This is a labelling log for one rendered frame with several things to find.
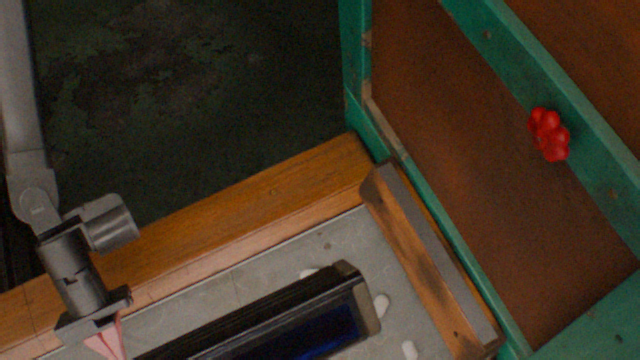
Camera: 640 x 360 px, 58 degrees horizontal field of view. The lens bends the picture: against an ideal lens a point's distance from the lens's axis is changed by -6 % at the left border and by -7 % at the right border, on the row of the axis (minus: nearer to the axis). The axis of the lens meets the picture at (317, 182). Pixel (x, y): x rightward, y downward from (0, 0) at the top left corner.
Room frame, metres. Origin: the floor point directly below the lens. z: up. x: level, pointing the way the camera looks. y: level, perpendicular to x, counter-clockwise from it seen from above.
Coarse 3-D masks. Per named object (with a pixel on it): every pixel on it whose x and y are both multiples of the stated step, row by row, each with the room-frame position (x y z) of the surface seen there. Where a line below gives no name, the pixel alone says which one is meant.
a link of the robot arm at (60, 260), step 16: (64, 224) 0.34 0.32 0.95; (80, 224) 0.33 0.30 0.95; (48, 240) 0.31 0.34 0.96; (64, 240) 0.31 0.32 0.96; (80, 240) 0.32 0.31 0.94; (48, 256) 0.30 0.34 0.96; (64, 256) 0.29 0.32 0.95; (80, 256) 0.30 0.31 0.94; (48, 272) 0.28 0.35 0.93; (64, 272) 0.28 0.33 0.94
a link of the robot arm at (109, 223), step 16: (32, 192) 0.36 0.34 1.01; (32, 208) 0.34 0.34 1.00; (48, 208) 0.34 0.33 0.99; (80, 208) 0.35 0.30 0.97; (96, 208) 0.35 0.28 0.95; (112, 208) 0.36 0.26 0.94; (32, 224) 0.32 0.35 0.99; (48, 224) 0.32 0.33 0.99; (96, 224) 0.33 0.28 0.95; (112, 224) 0.33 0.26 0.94; (128, 224) 0.33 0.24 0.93; (96, 240) 0.31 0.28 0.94; (112, 240) 0.32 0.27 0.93; (128, 240) 0.32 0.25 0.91
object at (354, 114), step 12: (348, 96) 0.55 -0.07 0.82; (348, 108) 0.56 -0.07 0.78; (360, 108) 0.52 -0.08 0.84; (348, 120) 0.56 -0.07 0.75; (360, 120) 0.51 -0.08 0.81; (360, 132) 0.52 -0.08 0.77; (372, 132) 0.48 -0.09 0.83; (372, 144) 0.48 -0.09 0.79; (384, 156) 0.44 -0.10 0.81; (504, 348) 0.13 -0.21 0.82
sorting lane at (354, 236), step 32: (352, 224) 0.37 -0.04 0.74; (256, 256) 0.34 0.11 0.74; (288, 256) 0.34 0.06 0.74; (320, 256) 0.33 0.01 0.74; (352, 256) 0.32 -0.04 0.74; (384, 256) 0.31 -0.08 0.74; (192, 288) 0.31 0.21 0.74; (224, 288) 0.30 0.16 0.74; (256, 288) 0.29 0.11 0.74; (384, 288) 0.26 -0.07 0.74; (128, 320) 0.27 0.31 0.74; (160, 320) 0.26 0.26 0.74; (192, 320) 0.26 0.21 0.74; (384, 320) 0.22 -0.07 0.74; (416, 320) 0.21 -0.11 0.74; (64, 352) 0.23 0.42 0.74; (96, 352) 0.22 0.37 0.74; (128, 352) 0.22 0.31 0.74; (352, 352) 0.18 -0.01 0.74; (384, 352) 0.17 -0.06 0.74; (448, 352) 0.15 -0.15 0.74
